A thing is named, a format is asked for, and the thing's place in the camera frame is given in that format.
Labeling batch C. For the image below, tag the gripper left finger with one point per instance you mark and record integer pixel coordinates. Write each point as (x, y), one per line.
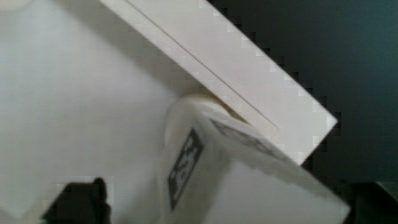
(80, 206)

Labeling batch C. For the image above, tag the white square tabletop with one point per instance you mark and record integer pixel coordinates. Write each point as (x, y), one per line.
(89, 84)

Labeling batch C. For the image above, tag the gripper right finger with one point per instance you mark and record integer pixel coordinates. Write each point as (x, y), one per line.
(375, 205)

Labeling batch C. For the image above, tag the white U-shaped obstacle fence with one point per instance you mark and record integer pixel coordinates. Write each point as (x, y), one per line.
(277, 106)

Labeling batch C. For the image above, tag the white table leg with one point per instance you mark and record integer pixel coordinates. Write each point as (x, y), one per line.
(229, 181)

